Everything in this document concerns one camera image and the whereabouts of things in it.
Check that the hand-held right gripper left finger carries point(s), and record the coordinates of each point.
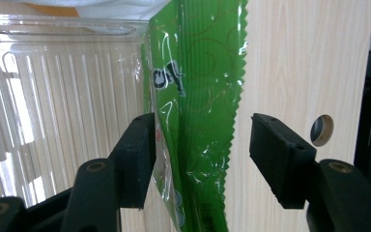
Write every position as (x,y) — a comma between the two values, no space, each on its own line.
(136,161)

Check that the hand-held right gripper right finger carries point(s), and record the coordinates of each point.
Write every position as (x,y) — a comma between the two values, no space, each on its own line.
(281,158)

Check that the clear plastic storage bin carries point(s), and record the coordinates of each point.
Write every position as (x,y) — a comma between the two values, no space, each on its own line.
(77,96)

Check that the green snack packet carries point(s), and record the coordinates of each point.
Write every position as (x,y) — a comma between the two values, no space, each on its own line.
(203,80)

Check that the white and orange snack packet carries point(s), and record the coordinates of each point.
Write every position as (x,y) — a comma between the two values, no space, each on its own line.
(119,8)

